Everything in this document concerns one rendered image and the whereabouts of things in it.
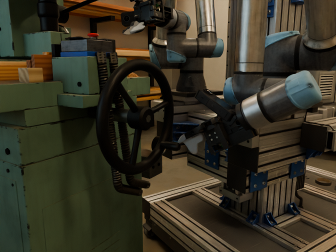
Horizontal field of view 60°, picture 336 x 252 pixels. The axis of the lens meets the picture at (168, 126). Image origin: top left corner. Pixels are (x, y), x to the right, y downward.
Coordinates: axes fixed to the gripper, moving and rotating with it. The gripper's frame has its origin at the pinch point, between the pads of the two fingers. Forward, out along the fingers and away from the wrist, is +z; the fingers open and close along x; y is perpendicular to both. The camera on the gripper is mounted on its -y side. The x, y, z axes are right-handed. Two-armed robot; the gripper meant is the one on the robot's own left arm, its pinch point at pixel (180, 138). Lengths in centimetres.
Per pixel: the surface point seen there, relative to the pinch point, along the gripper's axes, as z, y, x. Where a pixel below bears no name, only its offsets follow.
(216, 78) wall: 123, -83, 332
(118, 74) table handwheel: -4.5, -17.0, -19.1
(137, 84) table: 13.9, -23.6, 9.6
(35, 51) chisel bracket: 25, -41, -15
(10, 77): 25.5, -32.8, -25.0
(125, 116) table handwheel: 4.6, -10.3, -11.9
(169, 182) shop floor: 110, 18, 123
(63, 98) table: 12.4, -19.7, -21.8
